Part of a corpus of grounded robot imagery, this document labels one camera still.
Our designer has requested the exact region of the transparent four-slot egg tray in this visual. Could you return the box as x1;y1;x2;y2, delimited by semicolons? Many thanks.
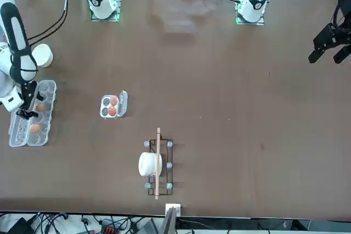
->
99;89;129;119

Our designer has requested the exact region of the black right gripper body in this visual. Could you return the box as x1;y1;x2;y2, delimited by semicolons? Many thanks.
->
20;95;33;112

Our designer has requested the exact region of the transparent twelve-slot egg tray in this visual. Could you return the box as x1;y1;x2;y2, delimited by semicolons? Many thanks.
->
8;79;58;147

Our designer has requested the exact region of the large black power adapter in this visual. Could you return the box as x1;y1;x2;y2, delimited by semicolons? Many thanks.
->
5;216;33;234

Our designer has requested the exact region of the aluminium frame post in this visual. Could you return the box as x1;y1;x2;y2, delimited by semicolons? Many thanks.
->
158;203;182;234

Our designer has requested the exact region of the black wire rack wooden bar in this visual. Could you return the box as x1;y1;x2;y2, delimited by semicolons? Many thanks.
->
144;127;175;201

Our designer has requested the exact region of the white round bowl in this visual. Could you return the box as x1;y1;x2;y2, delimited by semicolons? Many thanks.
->
32;43;54;68

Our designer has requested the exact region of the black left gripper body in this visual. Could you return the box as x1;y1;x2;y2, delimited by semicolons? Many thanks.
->
332;0;351;46

